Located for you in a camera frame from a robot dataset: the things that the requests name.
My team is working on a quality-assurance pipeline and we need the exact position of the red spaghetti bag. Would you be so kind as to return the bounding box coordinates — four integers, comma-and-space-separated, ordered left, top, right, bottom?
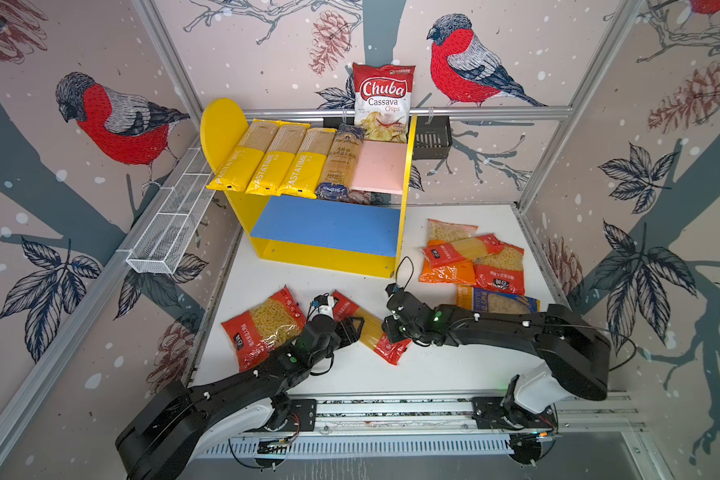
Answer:
422, 234, 504, 268
332, 291, 412, 366

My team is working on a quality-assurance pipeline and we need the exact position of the blue spaghetti bag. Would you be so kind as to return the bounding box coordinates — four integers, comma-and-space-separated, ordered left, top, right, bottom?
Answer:
316, 124, 365, 201

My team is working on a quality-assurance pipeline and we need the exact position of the yellow Pastatime spaghetti bag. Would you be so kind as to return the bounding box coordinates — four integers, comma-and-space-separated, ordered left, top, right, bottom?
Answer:
276, 128, 337, 199
245, 122, 310, 196
206, 120, 280, 192

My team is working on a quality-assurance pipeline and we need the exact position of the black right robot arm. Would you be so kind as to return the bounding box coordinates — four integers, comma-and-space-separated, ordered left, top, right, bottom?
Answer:
382, 283, 611, 420

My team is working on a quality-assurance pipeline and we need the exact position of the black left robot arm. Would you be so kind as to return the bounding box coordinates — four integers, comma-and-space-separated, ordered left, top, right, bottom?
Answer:
115, 315, 365, 479

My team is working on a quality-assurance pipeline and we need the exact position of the blue orange pasta bag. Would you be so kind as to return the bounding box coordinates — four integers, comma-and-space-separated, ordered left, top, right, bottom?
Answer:
455, 286, 540, 314

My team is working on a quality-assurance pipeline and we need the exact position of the yellow pink blue shelf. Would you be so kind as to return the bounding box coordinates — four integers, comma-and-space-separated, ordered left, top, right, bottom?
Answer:
200, 98, 419, 280

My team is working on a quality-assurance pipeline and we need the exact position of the red short pasta bag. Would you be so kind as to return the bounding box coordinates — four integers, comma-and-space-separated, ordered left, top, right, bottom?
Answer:
474, 244, 525, 295

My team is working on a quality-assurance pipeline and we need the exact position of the red macaroni bag left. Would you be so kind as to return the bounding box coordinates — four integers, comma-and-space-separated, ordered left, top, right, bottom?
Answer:
222, 286, 306, 371

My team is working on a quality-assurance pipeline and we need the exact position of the orange macaroni bag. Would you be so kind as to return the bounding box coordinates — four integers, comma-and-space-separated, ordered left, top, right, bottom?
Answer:
419, 219, 477, 286

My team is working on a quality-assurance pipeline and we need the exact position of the Chuba cassava chips bag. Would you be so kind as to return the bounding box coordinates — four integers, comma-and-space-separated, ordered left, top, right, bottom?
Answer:
352, 63, 415, 143

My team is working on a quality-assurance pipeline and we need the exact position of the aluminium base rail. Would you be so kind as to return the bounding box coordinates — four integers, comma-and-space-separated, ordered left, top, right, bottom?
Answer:
193, 392, 645, 464

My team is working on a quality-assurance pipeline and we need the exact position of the black wall basket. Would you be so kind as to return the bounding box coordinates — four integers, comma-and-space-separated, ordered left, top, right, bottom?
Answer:
323, 113, 453, 160

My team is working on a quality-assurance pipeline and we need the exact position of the white wire basket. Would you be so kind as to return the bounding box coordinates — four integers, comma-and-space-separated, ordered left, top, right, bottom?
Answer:
126, 147, 214, 275

